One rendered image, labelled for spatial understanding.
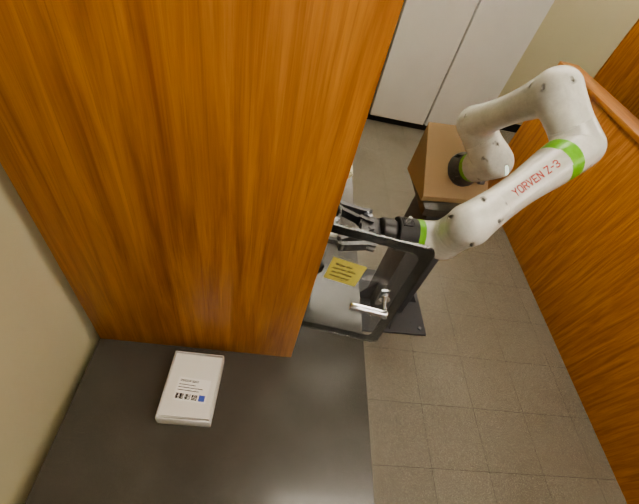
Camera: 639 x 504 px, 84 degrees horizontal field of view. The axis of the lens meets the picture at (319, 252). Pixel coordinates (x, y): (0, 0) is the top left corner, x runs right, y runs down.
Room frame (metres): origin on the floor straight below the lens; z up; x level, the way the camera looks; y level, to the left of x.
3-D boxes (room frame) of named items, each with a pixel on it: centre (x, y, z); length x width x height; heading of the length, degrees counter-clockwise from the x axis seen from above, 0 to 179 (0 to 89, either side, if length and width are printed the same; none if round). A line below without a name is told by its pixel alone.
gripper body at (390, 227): (0.72, -0.13, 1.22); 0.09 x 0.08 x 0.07; 101
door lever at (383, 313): (0.49, -0.15, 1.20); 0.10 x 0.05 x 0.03; 94
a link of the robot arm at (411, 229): (0.73, -0.20, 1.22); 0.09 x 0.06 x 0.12; 11
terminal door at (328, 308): (0.51, -0.07, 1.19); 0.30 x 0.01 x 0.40; 94
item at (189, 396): (0.28, 0.20, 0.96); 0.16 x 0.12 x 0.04; 11
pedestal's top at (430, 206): (1.44, -0.50, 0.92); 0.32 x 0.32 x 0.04; 13
